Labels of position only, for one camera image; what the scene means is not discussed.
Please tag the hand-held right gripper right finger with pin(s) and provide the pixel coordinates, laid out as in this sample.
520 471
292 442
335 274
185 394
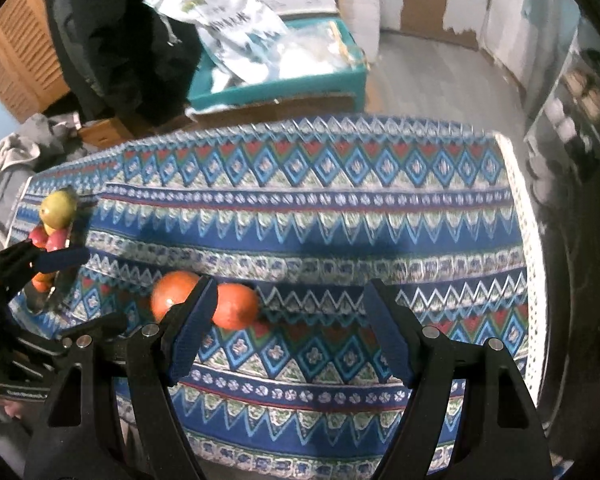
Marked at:
390 330

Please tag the teal box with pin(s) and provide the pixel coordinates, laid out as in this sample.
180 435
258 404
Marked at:
280 90

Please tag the wooden box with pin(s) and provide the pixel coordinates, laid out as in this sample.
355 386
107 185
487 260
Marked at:
105 132

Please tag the clear plastic bag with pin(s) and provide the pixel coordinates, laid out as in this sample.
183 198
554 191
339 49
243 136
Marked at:
315 52

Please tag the white round stool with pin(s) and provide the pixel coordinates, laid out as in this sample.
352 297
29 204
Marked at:
360 10

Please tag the glass display cabinet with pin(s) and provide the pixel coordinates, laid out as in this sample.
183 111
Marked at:
580 110

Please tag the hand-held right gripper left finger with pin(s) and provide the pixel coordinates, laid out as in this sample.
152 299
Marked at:
192 330

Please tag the person's left hand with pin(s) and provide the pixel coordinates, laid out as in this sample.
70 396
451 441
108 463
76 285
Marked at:
7 406

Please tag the black fleece jacket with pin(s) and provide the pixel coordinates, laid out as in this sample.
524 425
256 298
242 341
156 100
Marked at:
120 35

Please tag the wooden louvre door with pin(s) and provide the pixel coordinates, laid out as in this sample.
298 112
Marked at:
20 60

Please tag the yellow-red apple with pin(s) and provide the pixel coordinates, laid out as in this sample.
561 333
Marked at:
57 207

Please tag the grey hooded sweatshirt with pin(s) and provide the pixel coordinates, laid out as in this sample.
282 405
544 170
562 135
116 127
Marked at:
10 170

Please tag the white printed plastic bag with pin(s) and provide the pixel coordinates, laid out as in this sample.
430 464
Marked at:
230 20

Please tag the blue patterned tablecloth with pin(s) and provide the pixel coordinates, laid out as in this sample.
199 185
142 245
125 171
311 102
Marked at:
330 210

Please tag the orange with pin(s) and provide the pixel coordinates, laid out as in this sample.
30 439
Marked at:
170 295
41 282
237 307

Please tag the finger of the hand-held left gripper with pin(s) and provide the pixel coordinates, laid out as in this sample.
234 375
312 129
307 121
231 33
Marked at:
62 259
100 327

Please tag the clear glass bowl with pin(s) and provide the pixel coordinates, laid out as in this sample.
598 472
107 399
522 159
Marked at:
62 290

